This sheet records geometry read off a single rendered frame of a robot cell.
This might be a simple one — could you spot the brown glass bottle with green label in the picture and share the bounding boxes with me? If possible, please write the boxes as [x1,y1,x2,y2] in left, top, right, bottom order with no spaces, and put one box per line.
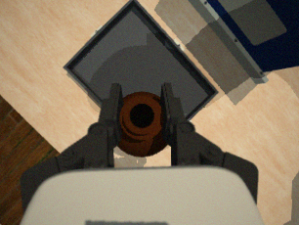
[117,91,168,158]

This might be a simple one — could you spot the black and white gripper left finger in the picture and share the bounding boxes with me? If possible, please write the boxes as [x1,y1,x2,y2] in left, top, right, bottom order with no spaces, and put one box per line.
[20,83,124,215]

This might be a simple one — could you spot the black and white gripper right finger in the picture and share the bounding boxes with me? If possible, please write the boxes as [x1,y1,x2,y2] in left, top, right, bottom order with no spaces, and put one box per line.
[160,83,259,205]

